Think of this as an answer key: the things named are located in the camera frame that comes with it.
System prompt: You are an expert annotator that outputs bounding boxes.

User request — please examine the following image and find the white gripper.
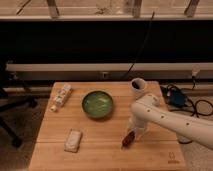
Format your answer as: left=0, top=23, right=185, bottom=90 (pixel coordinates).
left=128, top=116, right=147, bottom=140

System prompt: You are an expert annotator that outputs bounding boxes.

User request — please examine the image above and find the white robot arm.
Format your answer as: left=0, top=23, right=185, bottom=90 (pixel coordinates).
left=129, top=93, right=213, bottom=150

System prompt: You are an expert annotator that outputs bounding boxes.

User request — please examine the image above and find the white sponge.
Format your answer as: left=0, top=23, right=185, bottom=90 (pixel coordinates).
left=64, top=130, right=82, bottom=153

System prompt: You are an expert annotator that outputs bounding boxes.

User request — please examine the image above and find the white paper cup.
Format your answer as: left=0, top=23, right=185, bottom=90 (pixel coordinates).
left=131, top=78, right=147, bottom=99

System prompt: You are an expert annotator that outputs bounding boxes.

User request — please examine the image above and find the green bowl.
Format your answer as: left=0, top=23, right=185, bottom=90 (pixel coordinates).
left=82, top=91, right=113, bottom=119

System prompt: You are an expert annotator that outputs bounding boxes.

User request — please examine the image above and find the blue power adapter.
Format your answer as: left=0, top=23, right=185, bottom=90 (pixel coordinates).
left=169, top=91, right=186, bottom=107

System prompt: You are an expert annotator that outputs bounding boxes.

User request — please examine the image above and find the black office chair base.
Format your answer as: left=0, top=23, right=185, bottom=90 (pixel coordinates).
left=0, top=63, right=39, bottom=149

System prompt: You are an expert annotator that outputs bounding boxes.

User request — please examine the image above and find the black cable on floor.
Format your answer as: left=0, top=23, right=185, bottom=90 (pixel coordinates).
left=160, top=83, right=213, bottom=145

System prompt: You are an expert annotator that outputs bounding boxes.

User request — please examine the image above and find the black hanging cable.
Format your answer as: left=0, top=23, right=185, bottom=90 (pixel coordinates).
left=121, top=11, right=156, bottom=82

